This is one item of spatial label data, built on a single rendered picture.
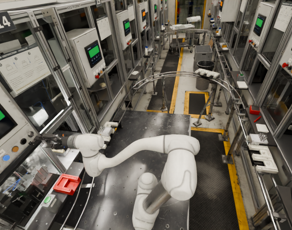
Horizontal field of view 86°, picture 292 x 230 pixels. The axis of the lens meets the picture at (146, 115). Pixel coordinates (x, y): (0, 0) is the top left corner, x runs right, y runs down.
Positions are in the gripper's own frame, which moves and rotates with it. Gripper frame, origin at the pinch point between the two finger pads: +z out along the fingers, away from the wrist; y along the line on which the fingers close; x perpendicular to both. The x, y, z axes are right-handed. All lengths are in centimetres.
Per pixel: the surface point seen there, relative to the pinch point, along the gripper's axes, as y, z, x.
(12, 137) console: 13.3, 7.0, 6.4
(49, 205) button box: -31.5, -1.6, 28.9
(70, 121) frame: -34, 21, -49
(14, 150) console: 7.1, 6.7, 11.0
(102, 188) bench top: -69, -18, 3
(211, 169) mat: -147, -136, -57
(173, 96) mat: -163, -86, -245
